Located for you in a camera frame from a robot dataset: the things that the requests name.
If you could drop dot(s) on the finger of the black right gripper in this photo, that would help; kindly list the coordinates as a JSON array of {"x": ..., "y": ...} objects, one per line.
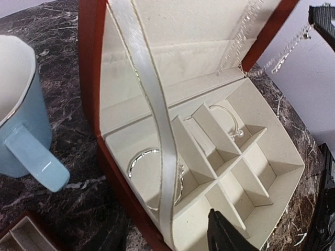
[{"x": 320, "y": 18}]

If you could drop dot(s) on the light blue mug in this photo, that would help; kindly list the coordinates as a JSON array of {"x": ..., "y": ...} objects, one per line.
[{"x": 25, "y": 128}]

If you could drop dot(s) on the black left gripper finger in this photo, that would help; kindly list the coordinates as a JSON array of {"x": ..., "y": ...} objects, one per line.
[{"x": 223, "y": 236}]

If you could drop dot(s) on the brown jewelry tray insert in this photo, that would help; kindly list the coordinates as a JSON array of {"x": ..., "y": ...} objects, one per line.
[{"x": 29, "y": 232}]

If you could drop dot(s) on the brown jewelry box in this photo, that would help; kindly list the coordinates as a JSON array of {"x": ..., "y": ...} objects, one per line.
[{"x": 181, "y": 129}]

